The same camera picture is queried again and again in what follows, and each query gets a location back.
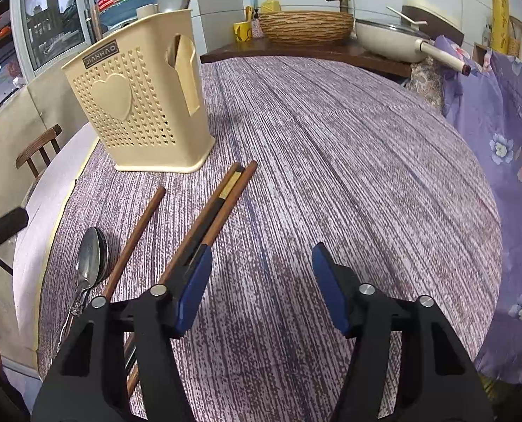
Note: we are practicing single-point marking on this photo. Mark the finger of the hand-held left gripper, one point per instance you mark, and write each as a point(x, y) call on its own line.
point(4, 226)

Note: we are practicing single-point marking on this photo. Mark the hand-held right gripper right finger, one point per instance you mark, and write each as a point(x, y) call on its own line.
point(331, 292)

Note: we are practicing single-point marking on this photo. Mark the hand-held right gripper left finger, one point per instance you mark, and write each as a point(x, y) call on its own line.
point(194, 292)

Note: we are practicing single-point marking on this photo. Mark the brown wooden chopstick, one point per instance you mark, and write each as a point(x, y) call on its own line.
point(135, 241)
point(199, 222)
point(232, 202)

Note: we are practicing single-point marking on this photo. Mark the black chopstick with gold end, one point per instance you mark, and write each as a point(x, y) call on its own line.
point(210, 215)

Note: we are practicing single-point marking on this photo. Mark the steel spoon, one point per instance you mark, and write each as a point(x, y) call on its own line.
point(87, 257)
point(104, 255)

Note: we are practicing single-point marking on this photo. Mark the cream plastic utensil holder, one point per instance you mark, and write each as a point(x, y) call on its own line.
point(129, 136)

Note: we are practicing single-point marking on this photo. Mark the round white table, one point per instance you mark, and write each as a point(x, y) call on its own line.
point(41, 211)

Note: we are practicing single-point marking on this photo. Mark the wooden chair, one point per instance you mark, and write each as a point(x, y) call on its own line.
point(39, 151)

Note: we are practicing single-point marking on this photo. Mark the beige floral cloth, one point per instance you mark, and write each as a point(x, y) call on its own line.
point(428, 83)

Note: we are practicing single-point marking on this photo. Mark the purple floral cloth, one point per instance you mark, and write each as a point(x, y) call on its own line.
point(498, 118)

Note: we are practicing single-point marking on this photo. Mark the cream wok with glass lid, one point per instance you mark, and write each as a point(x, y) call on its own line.
point(388, 44)

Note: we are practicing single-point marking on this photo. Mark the yellow mug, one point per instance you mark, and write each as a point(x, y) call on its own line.
point(242, 30)

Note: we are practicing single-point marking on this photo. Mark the woven basin sink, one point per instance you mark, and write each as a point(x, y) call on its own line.
point(306, 26)

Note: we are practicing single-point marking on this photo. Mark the white spatula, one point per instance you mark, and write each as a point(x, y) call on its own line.
point(404, 15)

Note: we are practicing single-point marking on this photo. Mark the yellow soap dispenser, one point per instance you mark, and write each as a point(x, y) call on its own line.
point(270, 4)

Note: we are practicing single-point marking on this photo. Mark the yellow roll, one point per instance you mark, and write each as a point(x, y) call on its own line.
point(499, 22)

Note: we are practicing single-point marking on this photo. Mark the window with metal frame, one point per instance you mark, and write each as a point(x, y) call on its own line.
point(54, 13)

